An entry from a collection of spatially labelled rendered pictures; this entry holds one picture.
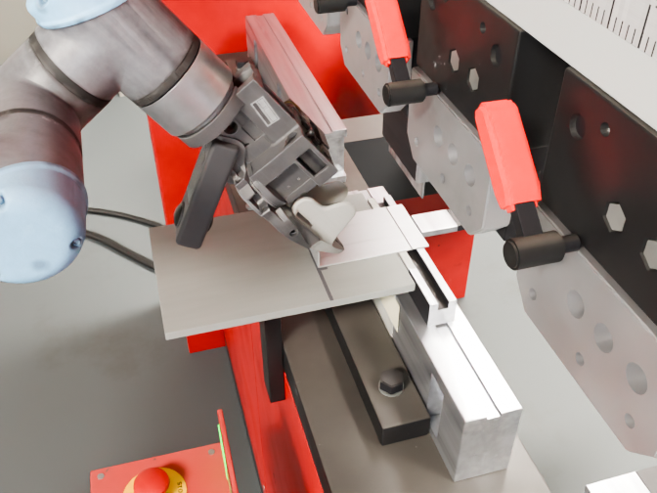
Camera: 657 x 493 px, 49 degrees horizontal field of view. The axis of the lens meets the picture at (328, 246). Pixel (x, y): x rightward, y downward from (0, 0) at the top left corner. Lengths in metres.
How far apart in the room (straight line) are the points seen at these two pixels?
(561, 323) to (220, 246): 0.47
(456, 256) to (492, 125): 1.73
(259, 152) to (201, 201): 0.07
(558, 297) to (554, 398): 1.60
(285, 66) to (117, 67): 0.75
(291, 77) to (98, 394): 1.12
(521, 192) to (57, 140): 0.31
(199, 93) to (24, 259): 0.20
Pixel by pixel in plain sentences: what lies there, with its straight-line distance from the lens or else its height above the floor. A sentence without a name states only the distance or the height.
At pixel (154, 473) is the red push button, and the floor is 0.81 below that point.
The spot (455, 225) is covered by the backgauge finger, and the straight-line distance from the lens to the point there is 0.85.
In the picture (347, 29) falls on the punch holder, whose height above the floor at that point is 1.22.
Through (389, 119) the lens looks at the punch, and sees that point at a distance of 0.79.
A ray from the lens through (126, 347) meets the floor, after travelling 2.16.
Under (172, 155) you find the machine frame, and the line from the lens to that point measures 1.70.
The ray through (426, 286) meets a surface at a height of 1.00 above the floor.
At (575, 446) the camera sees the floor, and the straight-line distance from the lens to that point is 1.96.
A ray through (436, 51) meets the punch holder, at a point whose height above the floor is 1.28.
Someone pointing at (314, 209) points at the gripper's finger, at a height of 1.11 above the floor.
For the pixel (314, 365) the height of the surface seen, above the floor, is 0.88.
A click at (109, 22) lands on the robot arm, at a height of 1.31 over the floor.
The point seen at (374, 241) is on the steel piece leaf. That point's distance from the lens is 0.82.
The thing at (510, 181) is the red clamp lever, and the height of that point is 1.29.
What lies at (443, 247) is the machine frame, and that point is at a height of 0.22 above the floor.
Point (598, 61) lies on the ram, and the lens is 0.40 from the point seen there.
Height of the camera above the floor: 1.50
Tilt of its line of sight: 38 degrees down
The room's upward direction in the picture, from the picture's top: straight up
